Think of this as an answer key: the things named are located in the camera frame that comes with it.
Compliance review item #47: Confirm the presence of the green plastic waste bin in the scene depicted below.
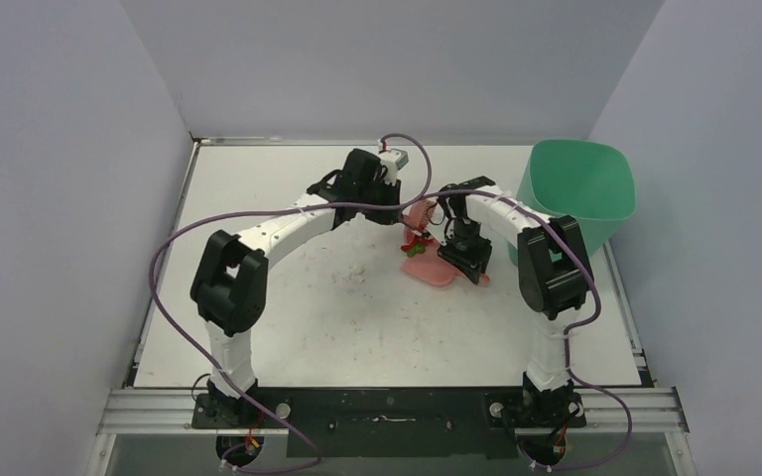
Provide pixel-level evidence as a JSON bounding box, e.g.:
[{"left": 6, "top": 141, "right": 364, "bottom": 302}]
[{"left": 516, "top": 139, "right": 637, "bottom": 256}]

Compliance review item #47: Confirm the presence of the green paper scrap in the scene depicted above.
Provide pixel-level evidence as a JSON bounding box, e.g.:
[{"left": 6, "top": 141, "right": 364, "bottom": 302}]
[{"left": 406, "top": 245, "right": 425, "bottom": 258}]

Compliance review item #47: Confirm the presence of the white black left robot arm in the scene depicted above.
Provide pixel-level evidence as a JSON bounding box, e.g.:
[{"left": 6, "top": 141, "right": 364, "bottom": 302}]
[{"left": 190, "top": 149, "right": 408, "bottom": 427}]

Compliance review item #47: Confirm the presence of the white paper scrap front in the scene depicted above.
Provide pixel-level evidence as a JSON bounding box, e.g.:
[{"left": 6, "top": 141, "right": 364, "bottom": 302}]
[{"left": 346, "top": 265, "right": 365, "bottom": 284}]

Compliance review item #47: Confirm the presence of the red paper scrap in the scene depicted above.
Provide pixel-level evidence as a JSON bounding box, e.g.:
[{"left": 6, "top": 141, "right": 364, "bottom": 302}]
[{"left": 400, "top": 235, "right": 440, "bottom": 254}]

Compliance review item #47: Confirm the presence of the pink hand broom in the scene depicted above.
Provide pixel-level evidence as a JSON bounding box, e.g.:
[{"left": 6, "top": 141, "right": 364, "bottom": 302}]
[{"left": 402, "top": 199, "right": 438, "bottom": 244}]

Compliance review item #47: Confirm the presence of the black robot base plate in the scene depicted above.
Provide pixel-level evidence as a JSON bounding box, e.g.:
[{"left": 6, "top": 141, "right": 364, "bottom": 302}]
[{"left": 190, "top": 387, "right": 586, "bottom": 459}]

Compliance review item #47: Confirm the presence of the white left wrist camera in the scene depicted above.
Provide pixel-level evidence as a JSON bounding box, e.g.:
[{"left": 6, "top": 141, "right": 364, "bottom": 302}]
[{"left": 378, "top": 149, "right": 409, "bottom": 174}]

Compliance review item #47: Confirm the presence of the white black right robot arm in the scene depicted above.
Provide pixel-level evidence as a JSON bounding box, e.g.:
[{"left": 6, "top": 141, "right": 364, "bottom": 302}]
[{"left": 437, "top": 177, "right": 593, "bottom": 429}]

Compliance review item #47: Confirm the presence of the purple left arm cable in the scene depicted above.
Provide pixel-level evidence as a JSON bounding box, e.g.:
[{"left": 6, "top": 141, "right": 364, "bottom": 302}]
[{"left": 149, "top": 134, "right": 481, "bottom": 474}]

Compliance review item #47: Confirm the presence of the pink dustpan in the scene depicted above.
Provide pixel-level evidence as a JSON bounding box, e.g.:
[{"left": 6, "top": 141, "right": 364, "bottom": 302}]
[{"left": 400, "top": 253, "right": 467, "bottom": 288}]

